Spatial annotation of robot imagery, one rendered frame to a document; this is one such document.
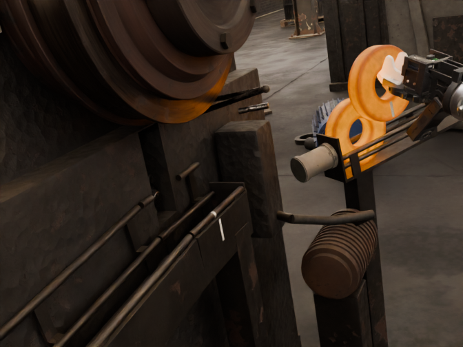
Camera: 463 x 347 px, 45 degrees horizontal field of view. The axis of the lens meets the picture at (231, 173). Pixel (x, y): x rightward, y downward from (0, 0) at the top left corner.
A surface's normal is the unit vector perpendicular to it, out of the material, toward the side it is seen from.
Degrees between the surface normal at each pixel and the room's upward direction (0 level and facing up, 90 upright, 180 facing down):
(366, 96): 88
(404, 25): 90
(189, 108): 90
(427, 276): 0
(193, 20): 90
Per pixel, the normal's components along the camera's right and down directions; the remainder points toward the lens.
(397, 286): -0.17, -0.93
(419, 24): -0.63, 0.35
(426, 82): 0.51, 0.44
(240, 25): 0.89, 0.00
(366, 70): 0.48, 0.18
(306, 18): -0.43, 0.36
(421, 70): -0.86, 0.29
